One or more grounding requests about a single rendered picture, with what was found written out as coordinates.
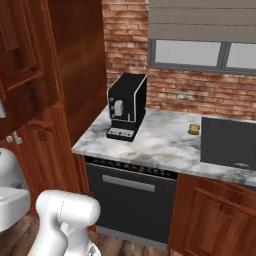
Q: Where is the grey dishwasher handle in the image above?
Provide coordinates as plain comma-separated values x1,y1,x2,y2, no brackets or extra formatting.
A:
101,174,157,194

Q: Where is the grey framed window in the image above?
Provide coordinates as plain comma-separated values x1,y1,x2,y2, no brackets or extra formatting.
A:
147,37,256,76

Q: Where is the black coffee machine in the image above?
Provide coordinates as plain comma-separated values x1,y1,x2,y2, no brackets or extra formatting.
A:
105,72,148,143

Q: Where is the dark grey sink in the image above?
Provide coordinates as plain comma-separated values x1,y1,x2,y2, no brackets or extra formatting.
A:
199,116,256,172

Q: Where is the black dishwasher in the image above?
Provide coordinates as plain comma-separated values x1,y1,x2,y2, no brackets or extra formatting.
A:
84,155,179,250

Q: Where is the wooden cabinet side panel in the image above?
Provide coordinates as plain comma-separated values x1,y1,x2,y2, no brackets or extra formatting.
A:
46,0,108,146

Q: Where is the grey window blind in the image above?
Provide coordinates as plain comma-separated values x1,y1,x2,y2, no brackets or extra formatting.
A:
147,0,256,45

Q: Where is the small brass round object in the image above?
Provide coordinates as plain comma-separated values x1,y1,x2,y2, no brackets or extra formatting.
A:
187,123,201,136

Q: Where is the tall wooden cabinet door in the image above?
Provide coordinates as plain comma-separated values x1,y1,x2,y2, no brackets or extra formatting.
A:
0,0,58,141

